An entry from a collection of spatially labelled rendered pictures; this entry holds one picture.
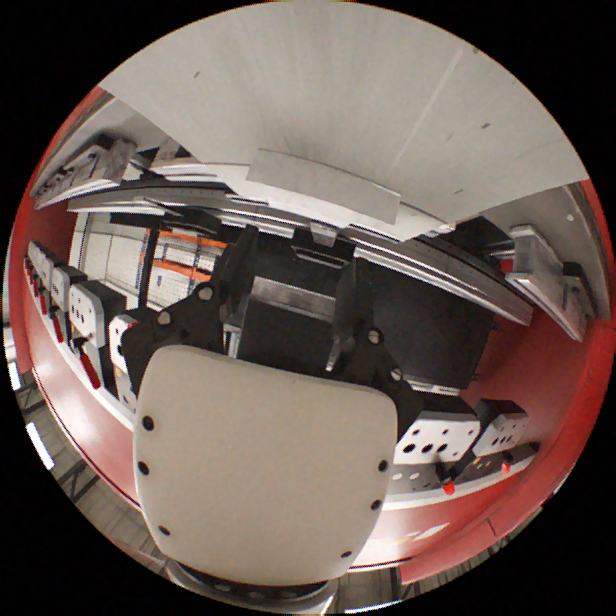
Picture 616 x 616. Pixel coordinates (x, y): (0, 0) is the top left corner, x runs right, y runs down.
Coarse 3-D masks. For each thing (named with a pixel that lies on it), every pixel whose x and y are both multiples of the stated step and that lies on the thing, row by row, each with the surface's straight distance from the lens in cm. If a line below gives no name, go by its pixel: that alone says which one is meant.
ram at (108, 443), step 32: (32, 288) 129; (32, 320) 143; (32, 352) 195; (64, 384) 85; (64, 416) 132; (96, 416) 63; (128, 416) 43; (96, 448) 94; (128, 448) 56; (512, 448) 79; (128, 480) 87; (480, 480) 57; (512, 480) 90; (384, 512) 46; (416, 512) 53; (448, 512) 67; (480, 512) 101; (384, 544) 76; (416, 544) 97
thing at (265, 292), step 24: (264, 288) 24; (288, 288) 23; (264, 312) 23; (288, 312) 23; (312, 312) 23; (240, 336) 24; (264, 336) 24; (288, 336) 23; (312, 336) 23; (264, 360) 25; (288, 360) 24; (312, 360) 24
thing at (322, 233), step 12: (300, 228) 42; (312, 228) 29; (324, 228) 27; (336, 228) 27; (300, 240) 42; (312, 240) 42; (324, 240) 36; (336, 240) 42; (300, 252) 42; (312, 252) 42; (324, 252) 41; (336, 252) 41; (348, 252) 42; (336, 264) 42
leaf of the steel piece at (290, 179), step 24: (264, 168) 12; (288, 168) 12; (312, 168) 12; (336, 168) 13; (288, 192) 18; (312, 192) 12; (336, 192) 12; (360, 192) 12; (384, 192) 13; (336, 216) 21; (360, 216) 19; (384, 216) 13
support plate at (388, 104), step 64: (320, 0) 6; (128, 64) 10; (192, 64) 9; (256, 64) 8; (320, 64) 7; (384, 64) 7; (448, 64) 7; (192, 128) 13; (256, 128) 11; (320, 128) 10; (384, 128) 9; (448, 128) 8; (512, 128) 8; (256, 192) 22; (448, 192) 12; (512, 192) 11
